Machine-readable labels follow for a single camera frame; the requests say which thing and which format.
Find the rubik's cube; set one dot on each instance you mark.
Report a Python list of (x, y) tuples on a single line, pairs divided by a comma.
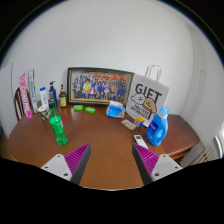
[(139, 121)]

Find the dark blue pump bottle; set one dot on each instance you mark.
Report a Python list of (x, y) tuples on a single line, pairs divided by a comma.
[(52, 93)]

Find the green plastic bottle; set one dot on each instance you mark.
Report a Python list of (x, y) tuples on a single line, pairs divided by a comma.
[(56, 123)]

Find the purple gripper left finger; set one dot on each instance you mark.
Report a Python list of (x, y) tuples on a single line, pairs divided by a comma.
[(70, 166)]

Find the framed group photo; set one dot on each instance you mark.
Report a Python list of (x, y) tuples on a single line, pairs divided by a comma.
[(97, 86)]

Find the small patterned snack pack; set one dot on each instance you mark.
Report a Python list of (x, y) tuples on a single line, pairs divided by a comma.
[(131, 126)]

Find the white remote control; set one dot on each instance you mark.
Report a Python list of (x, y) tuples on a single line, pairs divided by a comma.
[(140, 141)]

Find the blue tissue pack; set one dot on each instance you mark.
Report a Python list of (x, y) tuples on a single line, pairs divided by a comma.
[(115, 110)]

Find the dark amber bottle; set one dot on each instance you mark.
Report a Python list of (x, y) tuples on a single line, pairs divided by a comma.
[(62, 97)]

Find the wooden chair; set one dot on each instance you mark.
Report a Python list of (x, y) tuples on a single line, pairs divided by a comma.
[(18, 104)]

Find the white radiator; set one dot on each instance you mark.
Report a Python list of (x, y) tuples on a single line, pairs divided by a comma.
[(205, 156)]

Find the white green tall box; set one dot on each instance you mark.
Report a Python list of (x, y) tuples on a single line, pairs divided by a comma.
[(32, 90)]

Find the clear glass cup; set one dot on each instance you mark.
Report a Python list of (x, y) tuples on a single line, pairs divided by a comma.
[(44, 112)]

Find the blue detergent bottle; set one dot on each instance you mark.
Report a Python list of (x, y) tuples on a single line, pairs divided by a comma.
[(158, 127)]

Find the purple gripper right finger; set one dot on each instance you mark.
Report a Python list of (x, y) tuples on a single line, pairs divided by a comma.
[(151, 166)]

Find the white bottle blue cap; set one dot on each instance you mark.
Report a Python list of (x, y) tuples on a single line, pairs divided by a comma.
[(43, 96)]

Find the pink tall box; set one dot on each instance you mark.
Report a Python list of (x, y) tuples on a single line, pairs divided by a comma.
[(24, 96)]

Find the white gift paper bag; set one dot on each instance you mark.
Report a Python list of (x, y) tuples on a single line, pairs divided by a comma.
[(147, 94)]

